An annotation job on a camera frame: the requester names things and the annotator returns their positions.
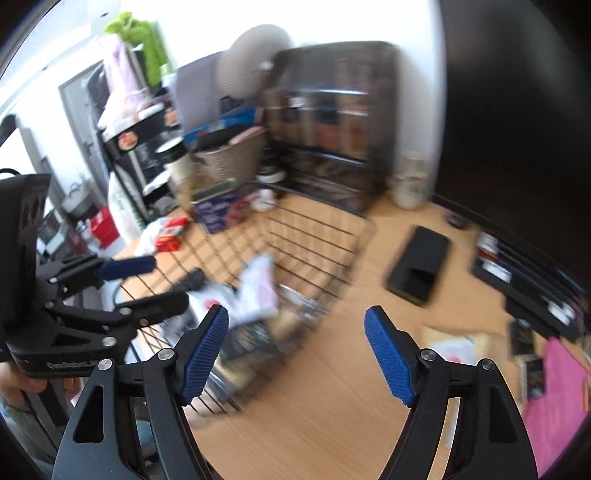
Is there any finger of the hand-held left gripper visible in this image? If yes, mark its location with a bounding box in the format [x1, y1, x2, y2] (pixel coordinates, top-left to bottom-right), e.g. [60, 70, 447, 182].
[45, 291, 191, 341]
[37, 255, 158, 292]

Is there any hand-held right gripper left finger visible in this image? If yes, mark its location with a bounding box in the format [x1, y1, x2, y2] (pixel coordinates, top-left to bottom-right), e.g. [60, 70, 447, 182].
[53, 305, 230, 480]

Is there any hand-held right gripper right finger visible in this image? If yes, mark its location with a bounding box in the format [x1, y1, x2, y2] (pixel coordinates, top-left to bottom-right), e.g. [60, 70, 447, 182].
[364, 305, 539, 480]

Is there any black gold-print box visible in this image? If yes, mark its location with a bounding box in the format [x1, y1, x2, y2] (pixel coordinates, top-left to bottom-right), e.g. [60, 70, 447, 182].
[218, 320, 280, 376]

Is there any white packet with red logo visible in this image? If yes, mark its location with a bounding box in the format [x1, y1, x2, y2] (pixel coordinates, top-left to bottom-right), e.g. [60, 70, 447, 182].
[163, 282, 242, 337]

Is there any bread packet with white label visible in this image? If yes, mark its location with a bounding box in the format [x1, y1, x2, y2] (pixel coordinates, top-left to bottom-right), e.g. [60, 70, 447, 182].
[421, 324, 506, 376]

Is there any clear bread packet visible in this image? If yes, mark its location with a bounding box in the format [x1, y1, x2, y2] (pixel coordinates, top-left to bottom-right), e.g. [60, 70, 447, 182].
[270, 310, 303, 344]

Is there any white cracker packet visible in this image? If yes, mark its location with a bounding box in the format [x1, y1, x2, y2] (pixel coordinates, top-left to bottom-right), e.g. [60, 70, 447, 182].
[236, 254, 279, 321]

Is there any black wire basket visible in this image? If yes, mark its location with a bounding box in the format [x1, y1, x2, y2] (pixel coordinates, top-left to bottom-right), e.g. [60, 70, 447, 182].
[113, 182, 378, 417]

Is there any person's left hand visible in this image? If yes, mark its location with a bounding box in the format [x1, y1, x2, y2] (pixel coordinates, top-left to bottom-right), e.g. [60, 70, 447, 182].
[0, 362, 49, 402]

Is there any red and white box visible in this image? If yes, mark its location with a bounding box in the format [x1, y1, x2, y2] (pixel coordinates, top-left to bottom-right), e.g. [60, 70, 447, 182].
[154, 216, 191, 253]

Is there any black smartphone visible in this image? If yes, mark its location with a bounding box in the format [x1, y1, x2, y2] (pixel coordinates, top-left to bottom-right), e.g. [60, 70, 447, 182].
[385, 224, 451, 308]

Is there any blue printed box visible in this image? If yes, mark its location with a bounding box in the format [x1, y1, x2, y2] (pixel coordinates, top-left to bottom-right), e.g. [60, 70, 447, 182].
[193, 182, 247, 235]

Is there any white cup with dark lid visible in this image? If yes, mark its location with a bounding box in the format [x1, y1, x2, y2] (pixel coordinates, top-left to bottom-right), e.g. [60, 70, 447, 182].
[156, 137, 194, 210]

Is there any black storage cart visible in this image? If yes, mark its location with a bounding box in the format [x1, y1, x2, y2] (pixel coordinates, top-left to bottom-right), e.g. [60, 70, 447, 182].
[98, 102, 186, 224]

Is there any beige woven plastic basket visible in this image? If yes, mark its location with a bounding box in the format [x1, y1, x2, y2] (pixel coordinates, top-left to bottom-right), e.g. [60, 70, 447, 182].
[193, 126, 269, 186]

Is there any small white bottle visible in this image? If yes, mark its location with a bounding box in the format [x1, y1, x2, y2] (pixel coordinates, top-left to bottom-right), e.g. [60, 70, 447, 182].
[255, 187, 279, 212]

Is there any black mechanical keyboard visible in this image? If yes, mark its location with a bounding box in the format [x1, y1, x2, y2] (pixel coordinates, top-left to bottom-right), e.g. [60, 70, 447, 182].
[471, 230, 586, 343]

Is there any pink desk mat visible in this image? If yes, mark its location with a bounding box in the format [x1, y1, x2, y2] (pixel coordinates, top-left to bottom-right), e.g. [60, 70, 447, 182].
[521, 338, 591, 477]

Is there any green fluffy cloth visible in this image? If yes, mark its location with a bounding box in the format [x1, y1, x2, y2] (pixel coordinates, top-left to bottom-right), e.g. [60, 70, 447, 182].
[102, 11, 175, 87]

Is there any white desk fan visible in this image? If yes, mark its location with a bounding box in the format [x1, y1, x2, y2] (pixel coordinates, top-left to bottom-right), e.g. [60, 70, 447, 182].
[216, 25, 295, 101]

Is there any smoky plastic organizer cabinet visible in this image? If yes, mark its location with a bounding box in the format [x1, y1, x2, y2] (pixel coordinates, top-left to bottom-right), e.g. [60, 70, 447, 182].
[260, 41, 402, 217]

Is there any black curved computer monitor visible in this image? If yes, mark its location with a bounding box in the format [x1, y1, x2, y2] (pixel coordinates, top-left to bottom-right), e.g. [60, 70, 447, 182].
[431, 0, 591, 301]

